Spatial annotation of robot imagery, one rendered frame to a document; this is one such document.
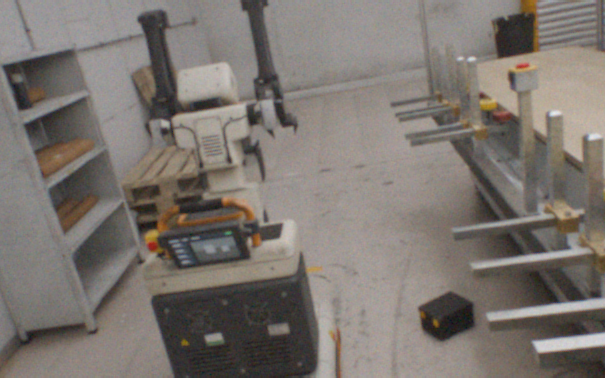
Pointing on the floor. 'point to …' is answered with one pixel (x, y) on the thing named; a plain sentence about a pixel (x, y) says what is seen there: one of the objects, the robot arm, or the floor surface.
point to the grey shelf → (43, 191)
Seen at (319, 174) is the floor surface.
